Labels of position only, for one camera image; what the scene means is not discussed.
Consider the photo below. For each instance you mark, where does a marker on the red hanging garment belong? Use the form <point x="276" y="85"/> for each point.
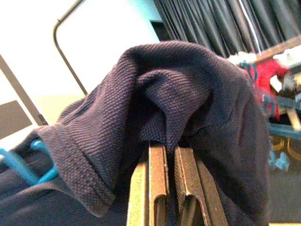
<point x="265" y="73"/>

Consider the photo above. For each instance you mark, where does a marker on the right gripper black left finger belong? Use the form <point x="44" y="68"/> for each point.
<point x="157" y="176"/>

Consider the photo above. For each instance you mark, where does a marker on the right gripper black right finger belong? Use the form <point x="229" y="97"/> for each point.
<point x="188" y="179"/>

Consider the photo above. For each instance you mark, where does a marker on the dark pleated curtain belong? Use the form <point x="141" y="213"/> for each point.
<point x="211" y="21"/>

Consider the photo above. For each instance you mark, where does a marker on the blue plastic clothes hanger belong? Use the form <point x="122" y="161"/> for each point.
<point x="14" y="162"/>

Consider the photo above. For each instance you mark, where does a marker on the dark bent metal tube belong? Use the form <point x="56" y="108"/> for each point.
<point x="73" y="70"/>

